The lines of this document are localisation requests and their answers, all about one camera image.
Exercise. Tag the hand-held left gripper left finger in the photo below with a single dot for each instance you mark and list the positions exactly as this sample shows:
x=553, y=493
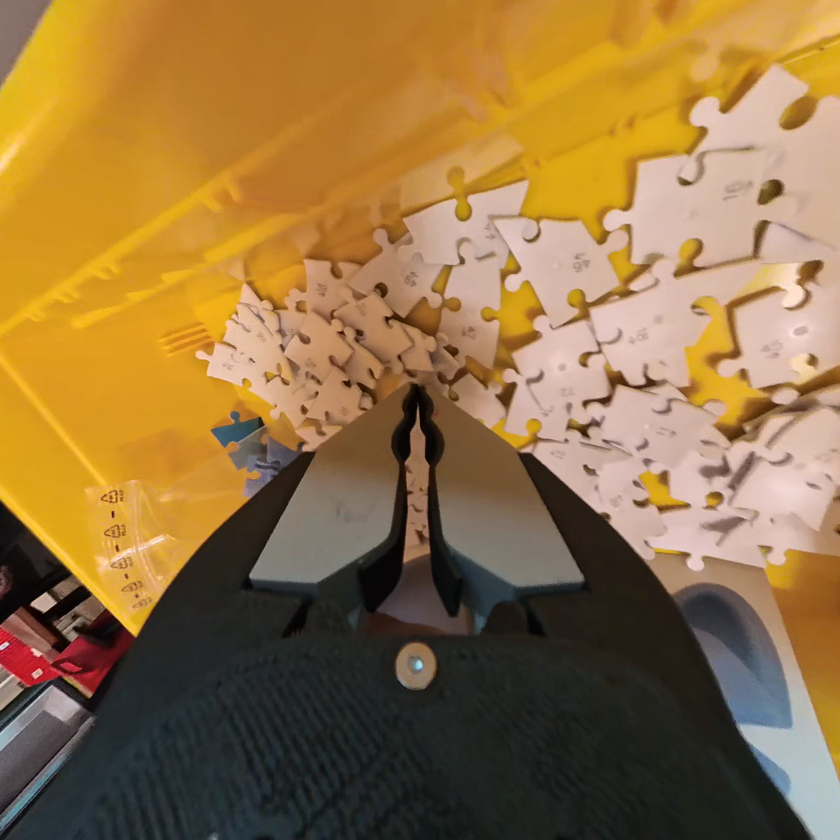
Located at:
x=334, y=512

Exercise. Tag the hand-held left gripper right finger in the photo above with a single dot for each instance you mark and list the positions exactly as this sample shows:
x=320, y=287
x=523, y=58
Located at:
x=499, y=512

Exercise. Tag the yellow plastic bin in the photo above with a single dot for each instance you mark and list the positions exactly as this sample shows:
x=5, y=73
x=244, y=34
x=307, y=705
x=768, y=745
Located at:
x=164, y=197

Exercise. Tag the grey metal shelf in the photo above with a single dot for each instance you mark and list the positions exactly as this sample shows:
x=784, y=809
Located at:
x=36, y=741

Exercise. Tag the pile of white puzzle pieces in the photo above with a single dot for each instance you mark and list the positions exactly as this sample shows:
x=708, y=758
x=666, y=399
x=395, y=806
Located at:
x=564, y=262

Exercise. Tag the red box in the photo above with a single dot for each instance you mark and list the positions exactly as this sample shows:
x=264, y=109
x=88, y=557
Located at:
x=23, y=659

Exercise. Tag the teal puzzle piece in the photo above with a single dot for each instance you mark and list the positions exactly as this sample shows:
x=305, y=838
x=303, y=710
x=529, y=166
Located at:
x=235, y=430

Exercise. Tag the red bag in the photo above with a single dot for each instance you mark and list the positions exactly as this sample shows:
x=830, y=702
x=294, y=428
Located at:
x=88, y=659

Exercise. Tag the clear plastic zip bag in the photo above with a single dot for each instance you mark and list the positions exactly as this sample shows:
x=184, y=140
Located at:
x=151, y=531

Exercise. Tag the printed paper sheet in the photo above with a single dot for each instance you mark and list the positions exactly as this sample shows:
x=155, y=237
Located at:
x=735, y=643

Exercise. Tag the periwinkle blue puzzle piece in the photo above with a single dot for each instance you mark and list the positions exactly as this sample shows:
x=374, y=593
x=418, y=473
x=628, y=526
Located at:
x=272, y=459

